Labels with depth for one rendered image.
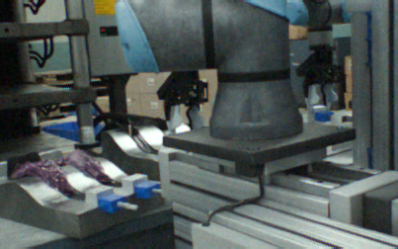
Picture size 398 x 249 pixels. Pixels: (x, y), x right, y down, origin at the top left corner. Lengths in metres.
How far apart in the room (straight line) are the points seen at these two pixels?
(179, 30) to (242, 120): 0.16
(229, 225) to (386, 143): 0.29
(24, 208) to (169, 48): 0.62
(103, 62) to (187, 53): 1.41
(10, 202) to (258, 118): 0.71
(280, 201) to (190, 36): 0.27
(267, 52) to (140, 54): 0.19
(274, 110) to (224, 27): 0.14
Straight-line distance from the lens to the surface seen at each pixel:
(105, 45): 2.18
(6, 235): 1.23
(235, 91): 0.78
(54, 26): 1.99
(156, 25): 0.78
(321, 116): 1.65
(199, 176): 0.87
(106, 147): 1.62
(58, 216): 1.17
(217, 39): 0.77
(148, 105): 5.69
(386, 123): 0.84
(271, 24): 0.78
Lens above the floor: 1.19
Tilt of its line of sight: 9 degrees down
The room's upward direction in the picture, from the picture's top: 4 degrees counter-clockwise
